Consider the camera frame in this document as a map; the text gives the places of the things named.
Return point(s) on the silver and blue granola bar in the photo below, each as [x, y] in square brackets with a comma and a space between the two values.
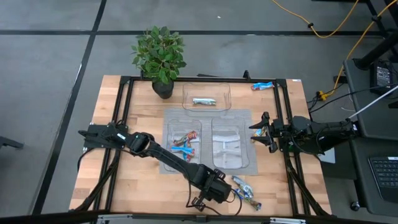
[241, 184]

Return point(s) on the white paper sheet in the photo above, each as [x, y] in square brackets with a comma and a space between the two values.
[328, 157]

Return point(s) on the green potted plant black pot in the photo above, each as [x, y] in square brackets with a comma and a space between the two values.
[160, 56]

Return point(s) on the black power adapter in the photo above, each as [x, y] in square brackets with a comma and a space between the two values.
[382, 77]

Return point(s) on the red granola bar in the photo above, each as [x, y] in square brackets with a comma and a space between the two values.
[186, 138]

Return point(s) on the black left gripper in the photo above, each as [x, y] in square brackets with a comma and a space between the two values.
[217, 188]

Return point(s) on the silver and green granola bar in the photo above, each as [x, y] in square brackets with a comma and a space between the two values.
[204, 101]

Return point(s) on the red and blue chocolate bar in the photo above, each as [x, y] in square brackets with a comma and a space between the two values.
[258, 133]

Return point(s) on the dark grey computer desk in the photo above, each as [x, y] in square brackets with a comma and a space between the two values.
[373, 124]

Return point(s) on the clear plastic bin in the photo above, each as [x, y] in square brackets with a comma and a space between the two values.
[174, 127]
[192, 90]
[230, 155]

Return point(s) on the black keyboard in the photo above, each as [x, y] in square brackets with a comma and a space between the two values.
[385, 177]

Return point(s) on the black stand leg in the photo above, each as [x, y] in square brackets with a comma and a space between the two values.
[376, 51]

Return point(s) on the purple granola bar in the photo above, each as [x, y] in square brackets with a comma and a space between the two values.
[253, 204]

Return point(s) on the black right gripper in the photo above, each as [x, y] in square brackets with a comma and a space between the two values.
[281, 133]

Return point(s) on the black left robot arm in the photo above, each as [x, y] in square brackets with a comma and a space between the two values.
[168, 157]

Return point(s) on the grey woven mat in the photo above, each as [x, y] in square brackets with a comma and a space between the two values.
[206, 140]

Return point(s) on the silver aluminium bracket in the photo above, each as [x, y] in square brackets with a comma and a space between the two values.
[287, 221]
[115, 218]

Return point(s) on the black caster wheel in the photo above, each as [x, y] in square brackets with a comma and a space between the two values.
[355, 206]

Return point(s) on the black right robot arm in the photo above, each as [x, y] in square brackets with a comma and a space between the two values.
[329, 130]

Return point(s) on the black chair leg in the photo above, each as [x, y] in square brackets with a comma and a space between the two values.
[11, 143]

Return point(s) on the light blue granola bar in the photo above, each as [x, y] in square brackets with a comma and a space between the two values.
[262, 86]

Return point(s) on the multicoloured granola bar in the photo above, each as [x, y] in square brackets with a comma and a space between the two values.
[187, 158]

